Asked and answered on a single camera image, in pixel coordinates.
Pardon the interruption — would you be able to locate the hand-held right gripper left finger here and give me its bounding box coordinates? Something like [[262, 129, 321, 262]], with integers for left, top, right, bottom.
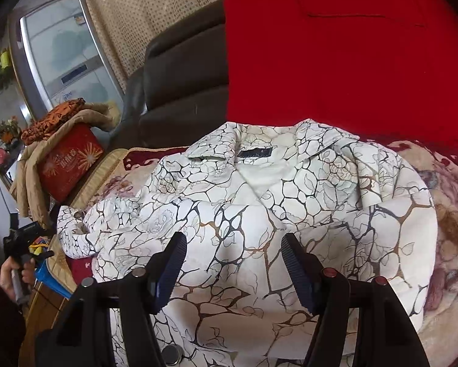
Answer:
[[34, 232, 187, 367]]

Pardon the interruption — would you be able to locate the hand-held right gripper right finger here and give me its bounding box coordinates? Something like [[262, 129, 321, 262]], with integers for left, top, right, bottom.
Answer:
[[280, 233, 432, 367]]

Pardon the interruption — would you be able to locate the white crackle-print jacket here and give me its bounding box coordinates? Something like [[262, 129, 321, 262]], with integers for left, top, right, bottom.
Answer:
[[56, 119, 439, 367]]

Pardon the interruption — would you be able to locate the person's left hand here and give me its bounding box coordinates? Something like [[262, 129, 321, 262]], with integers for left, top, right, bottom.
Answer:
[[0, 256, 36, 301]]

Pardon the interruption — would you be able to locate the blue plastic item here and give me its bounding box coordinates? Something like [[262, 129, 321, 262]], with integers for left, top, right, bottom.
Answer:
[[34, 260, 73, 299]]

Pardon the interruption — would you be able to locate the red gift box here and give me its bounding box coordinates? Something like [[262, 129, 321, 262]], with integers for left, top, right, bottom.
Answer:
[[36, 124, 105, 203]]

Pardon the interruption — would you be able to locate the wooden cabinet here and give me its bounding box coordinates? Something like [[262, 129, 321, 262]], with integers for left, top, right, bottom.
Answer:
[[20, 281, 73, 367]]

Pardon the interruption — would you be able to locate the artificial flower bouquet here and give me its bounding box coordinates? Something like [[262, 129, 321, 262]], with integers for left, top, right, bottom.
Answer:
[[0, 118, 23, 146]]

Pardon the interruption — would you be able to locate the floral plush blanket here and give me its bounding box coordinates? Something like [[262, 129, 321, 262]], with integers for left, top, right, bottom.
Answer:
[[49, 138, 458, 367]]

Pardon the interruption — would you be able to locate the silver refrigerator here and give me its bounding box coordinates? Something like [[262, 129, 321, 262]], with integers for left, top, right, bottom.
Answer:
[[7, 0, 126, 123]]

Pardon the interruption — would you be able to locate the red cushion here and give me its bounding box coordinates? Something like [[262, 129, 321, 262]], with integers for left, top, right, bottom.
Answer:
[[223, 0, 458, 155]]

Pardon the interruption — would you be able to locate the dark brown leather sofa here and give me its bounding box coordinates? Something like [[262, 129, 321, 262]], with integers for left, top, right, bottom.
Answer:
[[53, 0, 264, 85]]

